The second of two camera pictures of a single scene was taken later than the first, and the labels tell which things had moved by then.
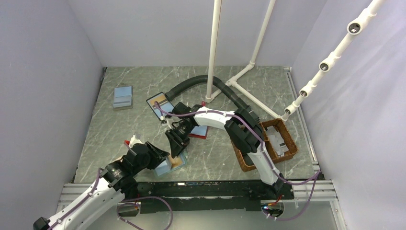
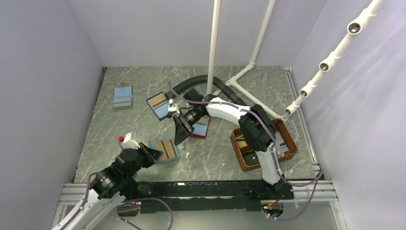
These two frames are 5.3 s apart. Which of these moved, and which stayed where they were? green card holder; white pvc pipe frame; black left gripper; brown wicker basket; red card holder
Moved: green card holder
Stayed: black left gripper; brown wicker basket; red card holder; white pvc pipe frame
